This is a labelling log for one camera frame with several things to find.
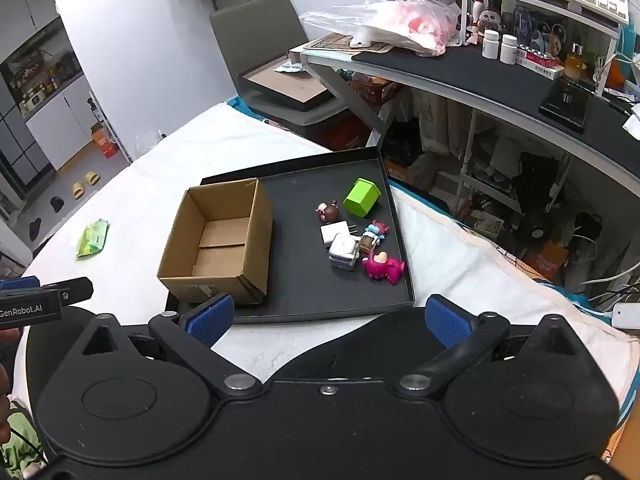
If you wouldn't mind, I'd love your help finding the white power adapter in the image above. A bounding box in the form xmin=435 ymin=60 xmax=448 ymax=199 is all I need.
xmin=611 ymin=302 xmax=640 ymax=330

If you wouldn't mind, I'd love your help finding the white charger plug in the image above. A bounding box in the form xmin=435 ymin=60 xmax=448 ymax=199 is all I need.
xmin=320 ymin=219 xmax=359 ymax=247

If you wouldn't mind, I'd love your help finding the pink dinosaur figurine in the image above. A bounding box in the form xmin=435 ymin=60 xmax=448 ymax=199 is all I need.
xmin=360 ymin=251 xmax=406 ymax=287

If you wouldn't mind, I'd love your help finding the red flat box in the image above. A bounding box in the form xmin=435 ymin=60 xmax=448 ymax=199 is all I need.
xmin=515 ymin=44 xmax=562 ymax=80

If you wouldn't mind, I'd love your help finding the grey white cabinet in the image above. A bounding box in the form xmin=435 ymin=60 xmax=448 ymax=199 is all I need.
xmin=0 ymin=0 xmax=92 ymax=211

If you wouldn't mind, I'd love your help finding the patterned desk mat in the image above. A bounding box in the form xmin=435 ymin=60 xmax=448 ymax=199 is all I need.
xmin=303 ymin=32 xmax=397 ymax=54

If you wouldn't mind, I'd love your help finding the grey chair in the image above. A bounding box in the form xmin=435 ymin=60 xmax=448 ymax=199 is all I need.
xmin=209 ymin=0 xmax=352 ymax=127

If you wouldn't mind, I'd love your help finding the white desk riser shelf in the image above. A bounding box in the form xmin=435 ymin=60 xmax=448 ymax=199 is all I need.
xmin=459 ymin=0 xmax=623 ymax=97

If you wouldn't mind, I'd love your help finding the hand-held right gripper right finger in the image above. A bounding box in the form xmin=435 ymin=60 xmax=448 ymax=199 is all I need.
xmin=392 ymin=294 xmax=591 ymax=401

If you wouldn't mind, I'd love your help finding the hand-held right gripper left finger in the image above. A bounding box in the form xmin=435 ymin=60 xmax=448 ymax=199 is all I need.
xmin=75 ymin=294 xmax=263 ymax=401

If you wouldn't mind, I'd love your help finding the white floor rack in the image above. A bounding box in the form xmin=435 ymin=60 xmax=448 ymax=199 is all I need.
xmin=87 ymin=91 xmax=134 ymax=164

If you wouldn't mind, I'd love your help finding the black shallow tray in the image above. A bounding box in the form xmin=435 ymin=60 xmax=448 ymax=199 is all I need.
xmin=165 ymin=147 xmax=417 ymax=325

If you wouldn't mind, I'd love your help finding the black curved desk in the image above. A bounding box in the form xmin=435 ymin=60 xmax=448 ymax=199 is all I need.
xmin=289 ymin=35 xmax=640 ymax=196

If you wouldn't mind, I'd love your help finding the black glossy box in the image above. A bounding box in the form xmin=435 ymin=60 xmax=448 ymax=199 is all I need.
xmin=538 ymin=78 xmax=592 ymax=134

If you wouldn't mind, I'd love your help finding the amber perfume bottle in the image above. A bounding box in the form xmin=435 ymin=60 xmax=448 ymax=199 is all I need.
xmin=564 ymin=42 xmax=587 ymax=82

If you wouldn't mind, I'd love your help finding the orange cardboard box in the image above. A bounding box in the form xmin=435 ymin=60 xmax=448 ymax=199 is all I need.
xmin=90 ymin=124 xmax=120 ymax=160

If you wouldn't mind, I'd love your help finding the white square toy figure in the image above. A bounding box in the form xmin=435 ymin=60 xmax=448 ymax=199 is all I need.
xmin=328 ymin=233 xmax=362 ymax=271

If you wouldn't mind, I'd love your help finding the black framed cardboard panel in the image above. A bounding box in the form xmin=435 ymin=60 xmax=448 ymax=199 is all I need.
xmin=242 ymin=61 xmax=332 ymax=114

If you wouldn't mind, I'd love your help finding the red plastic basket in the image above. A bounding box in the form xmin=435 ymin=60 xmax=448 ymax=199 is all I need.
xmin=347 ymin=77 xmax=402 ymax=107

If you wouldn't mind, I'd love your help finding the clear plastic bag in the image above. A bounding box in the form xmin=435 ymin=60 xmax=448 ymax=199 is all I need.
xmin=299 ymin=0 xmax=460 ymax=57

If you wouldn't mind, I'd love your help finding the green toy house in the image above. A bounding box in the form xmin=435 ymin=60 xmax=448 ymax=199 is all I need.
xmin=342 ymin=178 xmax=384 ymax=214

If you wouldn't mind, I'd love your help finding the brown cardboard box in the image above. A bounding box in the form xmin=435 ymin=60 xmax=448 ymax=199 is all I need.
xmin=157 ymin=178 xmax=274 ymax=306

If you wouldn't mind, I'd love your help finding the blue-haired red figurine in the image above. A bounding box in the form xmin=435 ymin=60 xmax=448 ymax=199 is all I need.
xmin=361 ymin=219 xmax=389 ymax=257

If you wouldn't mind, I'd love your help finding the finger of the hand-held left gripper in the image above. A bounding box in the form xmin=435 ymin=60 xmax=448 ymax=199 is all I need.
xmin=0 ymin=276 xmax=41 ymax=292
xmin=44 ymin=278 xmax=95 ymax=307

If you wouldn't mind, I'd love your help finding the green wet wipes pack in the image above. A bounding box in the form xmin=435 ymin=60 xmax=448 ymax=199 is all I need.
xmin=75 ymin=218 xmax=110 ymax=260

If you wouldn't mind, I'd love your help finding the brown-haired small figurine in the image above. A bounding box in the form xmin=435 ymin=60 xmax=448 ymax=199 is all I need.
xmin=314 ymin=200 xmax=341 ymax=224

